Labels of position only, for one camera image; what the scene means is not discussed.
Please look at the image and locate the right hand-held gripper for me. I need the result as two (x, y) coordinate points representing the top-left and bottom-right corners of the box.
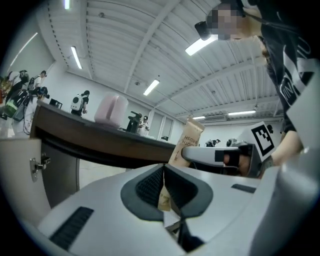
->
(181, 121), (276, 179)

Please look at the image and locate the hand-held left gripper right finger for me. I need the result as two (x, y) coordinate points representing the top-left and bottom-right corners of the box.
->
(163, 164), (286, 252)

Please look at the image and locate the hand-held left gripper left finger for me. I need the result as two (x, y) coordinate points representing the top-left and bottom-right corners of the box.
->
(37, 163), (187, 255)

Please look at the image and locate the beige tube packet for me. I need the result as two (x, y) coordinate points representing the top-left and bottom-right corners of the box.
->
(157, 116), (206, 213)

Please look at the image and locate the black sink vanity cabinet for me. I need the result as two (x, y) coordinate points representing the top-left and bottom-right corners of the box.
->
(29, 101), (182, 210)

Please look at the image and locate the cream mug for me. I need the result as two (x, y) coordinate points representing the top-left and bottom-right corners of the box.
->
(94, 91), (129, 130)

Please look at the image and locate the person's right forearm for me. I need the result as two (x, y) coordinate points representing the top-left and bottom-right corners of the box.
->
(270, 129), (305, 167)

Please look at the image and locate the person's right hand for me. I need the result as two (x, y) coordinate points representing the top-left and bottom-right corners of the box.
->
(223, 153), (251, 177)

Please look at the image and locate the metal cabinet door hinge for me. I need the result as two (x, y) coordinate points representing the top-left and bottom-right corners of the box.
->
(29, 154), (51, 183)

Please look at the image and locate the grey-brown cabinet door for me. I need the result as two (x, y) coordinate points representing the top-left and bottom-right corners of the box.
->
(0, 138), (53, 227)

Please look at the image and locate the white hard-shell backpack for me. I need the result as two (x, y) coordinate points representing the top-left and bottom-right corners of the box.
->
(70, 94), (85, 112)

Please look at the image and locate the person's black printed shirt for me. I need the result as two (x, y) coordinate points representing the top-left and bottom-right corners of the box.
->
(257, 0), (320, 137)

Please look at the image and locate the person's head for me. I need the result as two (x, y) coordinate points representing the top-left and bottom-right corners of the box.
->
(206, 2), (268, 60)

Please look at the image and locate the black green backpack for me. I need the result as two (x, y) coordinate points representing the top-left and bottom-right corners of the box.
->
(4, 88), (30, 123)

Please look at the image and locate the black head-mounted camera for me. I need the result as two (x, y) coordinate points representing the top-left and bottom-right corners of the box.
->
(194, 21), (213, 41)

